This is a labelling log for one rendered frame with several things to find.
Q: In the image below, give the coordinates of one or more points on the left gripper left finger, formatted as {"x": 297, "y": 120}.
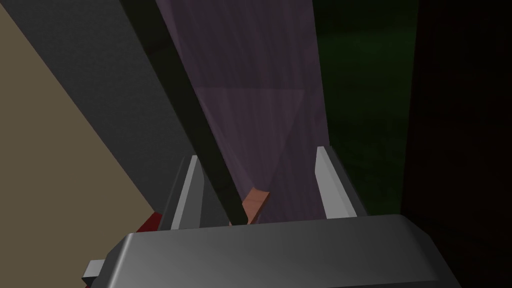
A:
{"x": 187, "y": 200}

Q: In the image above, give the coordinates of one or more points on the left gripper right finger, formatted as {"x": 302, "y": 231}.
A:
{"x": 334, "y": 192}

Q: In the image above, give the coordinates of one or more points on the red flat piece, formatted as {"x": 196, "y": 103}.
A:
{"x": 150, "y": 223}

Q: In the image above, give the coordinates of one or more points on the orange wooden block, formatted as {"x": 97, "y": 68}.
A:
{"x": 254, "y": 202}

